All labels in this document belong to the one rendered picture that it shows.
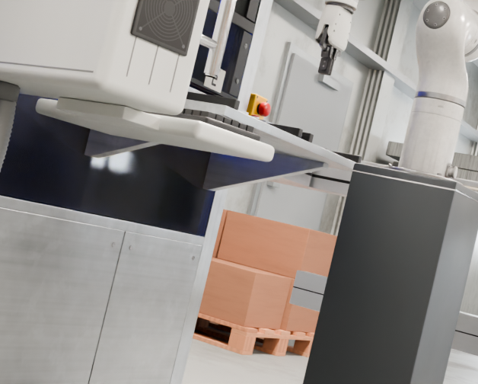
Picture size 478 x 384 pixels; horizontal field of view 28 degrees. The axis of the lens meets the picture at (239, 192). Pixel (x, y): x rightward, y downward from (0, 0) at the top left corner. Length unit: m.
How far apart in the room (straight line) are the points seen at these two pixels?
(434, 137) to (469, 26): 0.26
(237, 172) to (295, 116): 5.42
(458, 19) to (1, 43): 1.08
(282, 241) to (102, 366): 3.14
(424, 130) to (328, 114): 6.25
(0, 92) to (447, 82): 1.07
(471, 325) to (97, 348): 1.28
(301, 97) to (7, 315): 6.05
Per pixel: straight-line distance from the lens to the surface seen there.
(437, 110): 2.25
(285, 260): 5.43
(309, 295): 3.34
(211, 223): 2.66
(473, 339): 3.13
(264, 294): 5.16
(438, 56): 2.26
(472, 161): 9.20
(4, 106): 1.66
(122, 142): 2.12
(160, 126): 1.58
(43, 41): 1.52
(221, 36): 1.56
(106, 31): 1.41
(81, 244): 2.24
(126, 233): 2.36
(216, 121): 1.59
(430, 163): 2.24
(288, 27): 7.74
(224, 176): 2.55
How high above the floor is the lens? 0.66
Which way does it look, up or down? 2 degrees up
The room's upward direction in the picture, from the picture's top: 13 degrees clockwise
